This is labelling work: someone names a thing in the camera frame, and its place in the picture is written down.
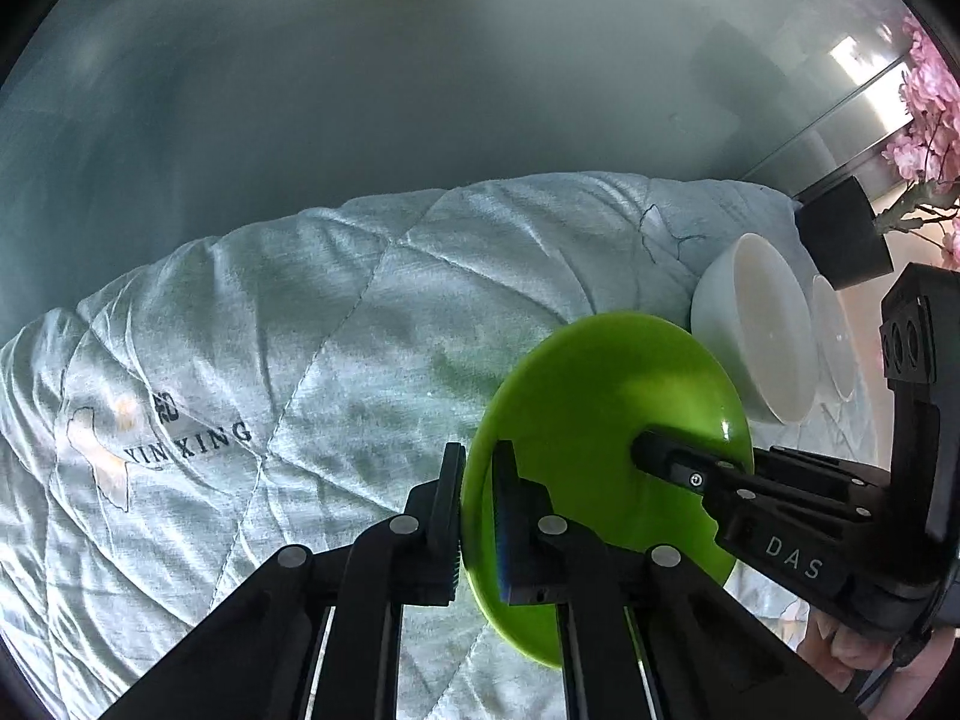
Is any green plate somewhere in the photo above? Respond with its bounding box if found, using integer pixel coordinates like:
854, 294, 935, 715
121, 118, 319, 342
459, 313, 753, 670

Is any pink cherry blossom branch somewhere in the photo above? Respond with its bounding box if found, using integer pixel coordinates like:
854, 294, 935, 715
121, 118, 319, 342
874, 11, 960, 271

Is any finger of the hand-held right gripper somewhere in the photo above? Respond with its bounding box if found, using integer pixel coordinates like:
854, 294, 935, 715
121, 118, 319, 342
632, 427, 893, 522

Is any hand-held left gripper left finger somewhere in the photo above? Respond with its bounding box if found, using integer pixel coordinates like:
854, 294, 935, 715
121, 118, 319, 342
94, 442, 467, 720

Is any black flower pot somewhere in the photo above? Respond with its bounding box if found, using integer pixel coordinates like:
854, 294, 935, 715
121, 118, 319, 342
793, 175, 895, 291

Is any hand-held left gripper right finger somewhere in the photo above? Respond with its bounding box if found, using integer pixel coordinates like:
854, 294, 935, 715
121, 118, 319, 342
491, 440, 863, 720

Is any light blue quilted blanket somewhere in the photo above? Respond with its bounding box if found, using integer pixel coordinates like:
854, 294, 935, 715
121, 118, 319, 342
0, 171, 886, 720

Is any person's right hand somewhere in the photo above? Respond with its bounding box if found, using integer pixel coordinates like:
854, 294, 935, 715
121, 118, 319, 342
802, 604, 901, 698

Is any white bowl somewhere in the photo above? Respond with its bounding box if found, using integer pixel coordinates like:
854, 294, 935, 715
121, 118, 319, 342
690, 233, 818, 426
811, 274, 857, 402

